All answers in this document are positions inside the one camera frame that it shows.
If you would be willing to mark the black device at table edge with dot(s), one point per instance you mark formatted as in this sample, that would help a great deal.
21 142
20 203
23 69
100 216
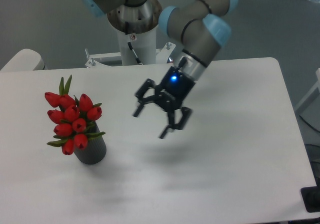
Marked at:
311 199

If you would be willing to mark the red tulip bouquet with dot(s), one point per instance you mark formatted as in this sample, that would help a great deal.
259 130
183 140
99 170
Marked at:
75 120

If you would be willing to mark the white furniture leg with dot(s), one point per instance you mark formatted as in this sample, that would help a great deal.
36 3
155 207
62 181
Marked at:
309 97

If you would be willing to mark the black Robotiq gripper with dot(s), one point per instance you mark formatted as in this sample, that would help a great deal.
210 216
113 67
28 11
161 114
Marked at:
174 90

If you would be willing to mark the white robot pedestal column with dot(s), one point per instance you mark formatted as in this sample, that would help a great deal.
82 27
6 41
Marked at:
137 48

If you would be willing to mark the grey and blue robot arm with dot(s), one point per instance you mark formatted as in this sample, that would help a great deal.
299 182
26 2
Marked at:
199 27

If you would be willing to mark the dark grey ribbed vase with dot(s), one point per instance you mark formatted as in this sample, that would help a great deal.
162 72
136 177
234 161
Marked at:
93 148

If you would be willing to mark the white metal base frame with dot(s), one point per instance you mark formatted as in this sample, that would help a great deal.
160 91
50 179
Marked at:
114 59

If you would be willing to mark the white chair armrest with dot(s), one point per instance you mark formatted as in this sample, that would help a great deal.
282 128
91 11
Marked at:
25 60

